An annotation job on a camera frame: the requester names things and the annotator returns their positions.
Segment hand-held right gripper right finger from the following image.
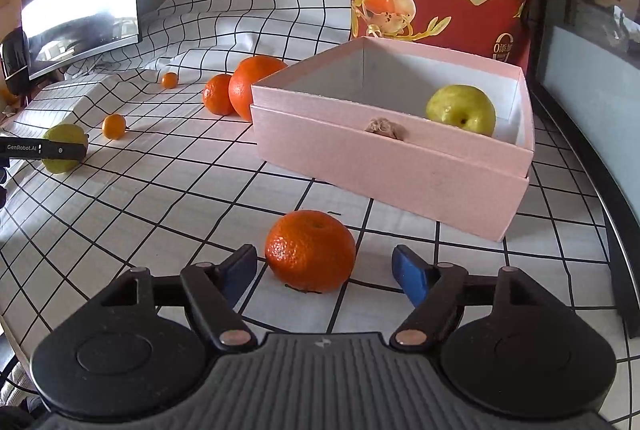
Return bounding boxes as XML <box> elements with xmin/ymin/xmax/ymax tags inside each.
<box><xmin>390</xmin><ymin>244</ymin><xmax>546</xmax><ymax>354</ymax></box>

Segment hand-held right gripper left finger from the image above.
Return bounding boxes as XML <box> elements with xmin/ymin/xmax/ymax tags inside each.
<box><xmin>100</xmin><ymin>244</ymin><xmax>259</xmax><ymax>356</ymax></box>

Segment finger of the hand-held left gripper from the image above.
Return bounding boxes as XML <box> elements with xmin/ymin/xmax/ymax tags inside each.
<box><xmin>41</xmin><ymin>138</ymin><xmax>87</xmax><ymax>162</ymax></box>

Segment green apple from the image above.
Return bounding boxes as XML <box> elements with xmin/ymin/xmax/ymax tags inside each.
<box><xmin>426</xmin><ymin>84</ymin><xmax>497</xmax><ymax>137</ymax></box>
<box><xmin>41</xmin><ymin>124</ymin><xmax>90</xmax><ymax>174</ymax></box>

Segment small kumquat with stem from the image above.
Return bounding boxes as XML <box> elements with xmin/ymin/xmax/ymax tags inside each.
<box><xmin>102</xmin><ymin>114</ymin><xmax>128</xmax><ymax>141</ymax></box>

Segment round tangerine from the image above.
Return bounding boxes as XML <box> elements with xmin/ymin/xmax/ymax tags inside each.
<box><xmin>264</xmin><ymin>210</ymin><xmax>357</xmax><ymax>295</ymax></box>

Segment pink cardboard box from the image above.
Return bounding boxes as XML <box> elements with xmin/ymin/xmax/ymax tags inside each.
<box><xmin>250</xmin><ymin>36</ymin><xmax>536</xmax><ymax>242</ymax></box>

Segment large orange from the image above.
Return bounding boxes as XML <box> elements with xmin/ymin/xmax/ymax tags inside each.
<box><xmin>228</xmin><ymin>56</ymin><xmax>289</xmax><ymax>123</ymax></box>

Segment black rounded device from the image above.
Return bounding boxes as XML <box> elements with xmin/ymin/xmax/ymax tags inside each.
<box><xmin>0</xmin><ymin>28</ymin><xmax>32</xmax><ymax>96</ymax></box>

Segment white checkered cloth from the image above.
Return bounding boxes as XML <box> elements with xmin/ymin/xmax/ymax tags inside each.
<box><xmin>0</xmin><ymin>0</ymin><xmax>626</xmax><ymax>411</ymax></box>

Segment small brown lump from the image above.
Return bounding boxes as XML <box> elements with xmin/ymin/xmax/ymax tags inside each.
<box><xmin>364</xmin><ymin>117</ymin><xmax>407</xmax><ymax>142</ymax></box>

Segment medium tangerine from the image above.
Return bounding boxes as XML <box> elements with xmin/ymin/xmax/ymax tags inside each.
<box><xmin>202</xmin><ymin>74</ymin><xmax>237</xmax><ymax>116</ymax></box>

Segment green apple in box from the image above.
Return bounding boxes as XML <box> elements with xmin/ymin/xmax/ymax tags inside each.
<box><xmin>426</xmin><ymin>84</ymin><xmax>497</xmax><ymax>137</ymax></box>

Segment black framed screen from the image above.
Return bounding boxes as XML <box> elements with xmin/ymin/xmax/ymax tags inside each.
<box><xmin>530</xmin><ymin>0</ymin><xmax>640</xmax><ymax>326</ymax></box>

